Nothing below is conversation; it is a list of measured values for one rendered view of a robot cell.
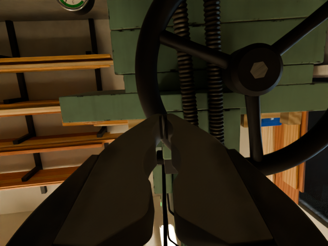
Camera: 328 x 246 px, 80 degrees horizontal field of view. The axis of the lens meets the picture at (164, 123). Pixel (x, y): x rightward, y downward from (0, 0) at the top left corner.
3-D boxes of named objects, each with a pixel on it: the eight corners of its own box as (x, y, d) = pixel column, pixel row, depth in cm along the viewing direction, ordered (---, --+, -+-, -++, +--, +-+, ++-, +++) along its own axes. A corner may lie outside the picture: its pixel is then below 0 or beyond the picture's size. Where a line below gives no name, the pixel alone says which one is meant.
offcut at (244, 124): (239, 110, 48) (238, 124, 49) (244, 113, 45) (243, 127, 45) (256, 110, 48) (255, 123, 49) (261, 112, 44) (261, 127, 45)
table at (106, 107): (386, 82, 32) (379, 118, 34) (282, 80, 62) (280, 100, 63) (26, 101, 34) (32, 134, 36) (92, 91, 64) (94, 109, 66)
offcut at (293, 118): (293, 107, 49) (291, 121, 49) (280, 108, 48) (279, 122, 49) (302, 109, 46) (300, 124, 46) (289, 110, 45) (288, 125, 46)
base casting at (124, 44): (332, 15, 39) (326, 63, 41) (235, 52, 95) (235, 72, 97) (107, 30, 40) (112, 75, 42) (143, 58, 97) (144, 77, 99)
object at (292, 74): (314, 63, 41) (312, 83, 42) (266, 68, 61) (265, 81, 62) (123, 74, 42) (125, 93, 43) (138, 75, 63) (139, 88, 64)
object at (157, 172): (171, 161, 82) (172, 193, 86) (171, 153, 91) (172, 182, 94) (151, 161, 83) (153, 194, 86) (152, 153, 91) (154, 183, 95)
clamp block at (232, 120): (244, 108, 34) (242, 157, 36) (223, 99, 47) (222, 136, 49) (157, 112, 34) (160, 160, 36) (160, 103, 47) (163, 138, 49)
